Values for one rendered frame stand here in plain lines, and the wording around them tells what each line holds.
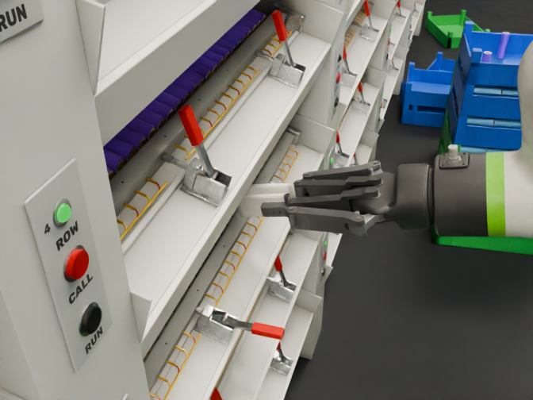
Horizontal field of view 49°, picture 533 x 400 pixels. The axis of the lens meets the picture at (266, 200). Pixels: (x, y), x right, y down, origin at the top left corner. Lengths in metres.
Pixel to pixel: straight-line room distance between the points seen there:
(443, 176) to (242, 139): 0.22
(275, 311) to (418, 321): 0.58
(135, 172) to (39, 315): 0.23
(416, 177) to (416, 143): 1.50
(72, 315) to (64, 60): 0.14
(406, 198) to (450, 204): 0.05
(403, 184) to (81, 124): 0.42
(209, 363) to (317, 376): 0.69
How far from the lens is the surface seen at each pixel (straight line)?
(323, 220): 0.67
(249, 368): 0.90
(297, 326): 1.22
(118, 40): 0.38
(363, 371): 1.36
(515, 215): 0.65
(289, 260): 1.06
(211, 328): 0.68
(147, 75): 0.38
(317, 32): 0.92
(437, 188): 0.65
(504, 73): 1.46
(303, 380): 1.33
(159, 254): 0.50
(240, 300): 0.73
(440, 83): 2.42
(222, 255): 0.73
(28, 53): 0.28
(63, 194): 0.31
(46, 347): 0.34
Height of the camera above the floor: 1.06
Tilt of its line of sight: 36 degrees down
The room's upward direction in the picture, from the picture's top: straight up
